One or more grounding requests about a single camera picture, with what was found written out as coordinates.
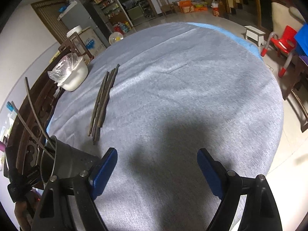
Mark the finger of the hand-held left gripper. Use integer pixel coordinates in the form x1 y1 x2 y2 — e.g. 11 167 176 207
7 166 45 201

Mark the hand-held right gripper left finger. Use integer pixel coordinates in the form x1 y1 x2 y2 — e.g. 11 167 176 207
31 147 118 231

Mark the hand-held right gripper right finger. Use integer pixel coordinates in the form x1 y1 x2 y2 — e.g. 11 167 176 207
197 148 283 231

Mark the black chopstick holder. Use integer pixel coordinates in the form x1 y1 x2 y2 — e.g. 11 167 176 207
40 135 100 190

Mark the bundle of dark chopsticks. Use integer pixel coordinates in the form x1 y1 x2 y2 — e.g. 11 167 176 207
89 64 120 145

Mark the dark carved wooden chair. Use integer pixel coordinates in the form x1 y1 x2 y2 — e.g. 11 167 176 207
58 32 95 66
5 72 64 231

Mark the white bowl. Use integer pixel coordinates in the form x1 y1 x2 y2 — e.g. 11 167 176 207
58 58 89 92

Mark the clear plastic bag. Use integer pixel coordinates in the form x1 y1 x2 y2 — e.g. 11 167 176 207
47 53 83 83

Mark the dark wooden side table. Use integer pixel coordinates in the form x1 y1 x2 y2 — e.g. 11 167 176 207
283 53 308 133

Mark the white blue printed cardboard box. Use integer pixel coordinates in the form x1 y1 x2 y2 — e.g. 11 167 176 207
78 26 106 57

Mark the white electric fan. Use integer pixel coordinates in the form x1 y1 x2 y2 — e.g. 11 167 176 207
108 32 124 45

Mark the blue table cover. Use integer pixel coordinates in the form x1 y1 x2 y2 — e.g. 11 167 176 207
47 22 263 135

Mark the white round container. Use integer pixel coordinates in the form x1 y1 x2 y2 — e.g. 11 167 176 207
66 25 83 38

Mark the small white stool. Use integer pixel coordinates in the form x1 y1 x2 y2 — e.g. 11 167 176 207
244 25 266 47

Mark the red plastic child chair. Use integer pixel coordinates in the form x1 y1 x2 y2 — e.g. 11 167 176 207
261 25 299 78

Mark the grey refrigerator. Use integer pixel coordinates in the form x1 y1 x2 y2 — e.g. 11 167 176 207
58 0 111 49

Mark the brown wooden door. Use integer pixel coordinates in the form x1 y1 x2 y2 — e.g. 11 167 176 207
31 0 69 44

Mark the stocked display shelf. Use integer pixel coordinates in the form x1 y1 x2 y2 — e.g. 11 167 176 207
90 0 134 33

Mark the cream armchair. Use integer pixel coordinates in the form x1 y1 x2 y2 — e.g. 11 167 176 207
271 2 306 44

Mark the wooden cabinet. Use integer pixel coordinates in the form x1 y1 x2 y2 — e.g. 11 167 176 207
253 0 289 29

